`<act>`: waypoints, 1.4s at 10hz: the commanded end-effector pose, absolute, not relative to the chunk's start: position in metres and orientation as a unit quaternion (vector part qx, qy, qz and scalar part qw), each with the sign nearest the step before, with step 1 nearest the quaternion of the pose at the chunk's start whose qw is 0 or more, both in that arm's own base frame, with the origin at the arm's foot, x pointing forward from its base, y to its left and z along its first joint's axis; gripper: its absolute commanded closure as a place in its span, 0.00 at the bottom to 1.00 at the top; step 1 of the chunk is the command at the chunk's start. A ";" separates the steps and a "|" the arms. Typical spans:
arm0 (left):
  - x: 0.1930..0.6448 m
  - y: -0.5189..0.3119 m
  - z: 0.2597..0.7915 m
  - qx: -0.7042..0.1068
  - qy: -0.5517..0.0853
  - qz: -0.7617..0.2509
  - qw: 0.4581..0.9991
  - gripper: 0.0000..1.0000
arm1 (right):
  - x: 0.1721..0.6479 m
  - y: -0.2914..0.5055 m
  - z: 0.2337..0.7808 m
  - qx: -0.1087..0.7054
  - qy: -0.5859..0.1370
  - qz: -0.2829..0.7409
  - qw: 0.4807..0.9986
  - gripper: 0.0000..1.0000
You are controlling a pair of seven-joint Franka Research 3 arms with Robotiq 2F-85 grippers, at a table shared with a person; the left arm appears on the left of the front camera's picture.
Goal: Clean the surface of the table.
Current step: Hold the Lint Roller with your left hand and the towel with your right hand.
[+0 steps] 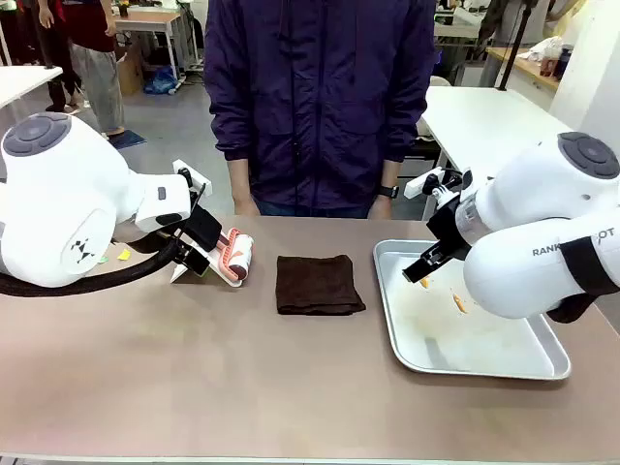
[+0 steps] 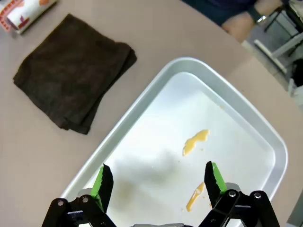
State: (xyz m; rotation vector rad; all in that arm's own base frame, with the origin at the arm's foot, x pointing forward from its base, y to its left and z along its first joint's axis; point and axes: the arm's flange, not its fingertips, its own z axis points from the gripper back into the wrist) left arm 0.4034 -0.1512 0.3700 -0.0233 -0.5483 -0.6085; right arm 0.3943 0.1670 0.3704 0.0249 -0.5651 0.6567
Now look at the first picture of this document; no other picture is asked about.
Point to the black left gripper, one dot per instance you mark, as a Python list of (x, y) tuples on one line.
[(203, 230)]

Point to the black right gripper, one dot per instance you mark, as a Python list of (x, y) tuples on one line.
[(450, 227)]

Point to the pink and white lint roller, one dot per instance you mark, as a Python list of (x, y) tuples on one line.
[(238, 259)]

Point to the dark brown cloth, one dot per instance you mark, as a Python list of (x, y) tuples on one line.
[(315, 286)]

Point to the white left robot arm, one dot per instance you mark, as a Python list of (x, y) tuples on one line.
[(58, 194)]

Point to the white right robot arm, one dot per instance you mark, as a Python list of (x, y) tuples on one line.
[(523, 194)]

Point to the person's left forearm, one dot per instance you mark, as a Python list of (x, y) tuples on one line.
[(390, 172)]

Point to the person's right forearm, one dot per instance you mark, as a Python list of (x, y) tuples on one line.
[(241, 179)]

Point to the person's left hand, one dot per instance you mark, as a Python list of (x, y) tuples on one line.
[(380, 208)]

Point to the person's right hand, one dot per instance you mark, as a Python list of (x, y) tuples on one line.
[(246, 206)]

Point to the white folded stand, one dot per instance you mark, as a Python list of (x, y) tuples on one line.
[(227, 283)]

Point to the silver metal tray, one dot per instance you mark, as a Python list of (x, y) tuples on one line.
[(436, 339)]

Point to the black wrist watch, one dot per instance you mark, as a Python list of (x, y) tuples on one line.
[(388, 191)]

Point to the blue jeans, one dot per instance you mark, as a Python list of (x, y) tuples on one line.
[(310, 210)]

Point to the blue floor mat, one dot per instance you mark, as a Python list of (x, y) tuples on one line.
[(127, 140)]

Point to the large white table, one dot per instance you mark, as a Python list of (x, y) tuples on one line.
[(474, 126)]

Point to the blue plastic bag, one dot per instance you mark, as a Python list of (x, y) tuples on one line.
[(161, 81)]

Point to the brown cardboard box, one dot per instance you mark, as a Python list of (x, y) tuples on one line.
[(130, 70)]

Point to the dark purple jacket torso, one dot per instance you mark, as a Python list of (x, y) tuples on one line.
[(315, 97)]

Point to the person in red shirt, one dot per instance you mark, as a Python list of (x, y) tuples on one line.
[(99, 72)]

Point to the wooden counter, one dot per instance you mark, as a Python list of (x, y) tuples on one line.
[(528, 68)]

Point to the thick black stand pole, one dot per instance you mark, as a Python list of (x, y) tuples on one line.
[(513, 43)]

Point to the wood top desk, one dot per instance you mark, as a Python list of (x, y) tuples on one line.
[(150, 21)]

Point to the white table with pole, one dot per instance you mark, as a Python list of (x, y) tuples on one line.
[(24, 82)]

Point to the person in black clothes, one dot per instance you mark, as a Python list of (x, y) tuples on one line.
[(53, 58)]

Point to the white plastic bag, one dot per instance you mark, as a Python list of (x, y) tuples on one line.
[(542, 48)]

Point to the dark blue bottle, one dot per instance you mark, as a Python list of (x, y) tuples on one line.
[(564, 60)]

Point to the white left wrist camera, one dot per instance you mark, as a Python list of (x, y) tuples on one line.
[(194, 175)]

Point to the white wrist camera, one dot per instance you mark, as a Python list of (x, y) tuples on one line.
[(194, 175), (422, 183)]

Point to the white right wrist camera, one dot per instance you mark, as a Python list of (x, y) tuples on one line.
[(422, 183)]

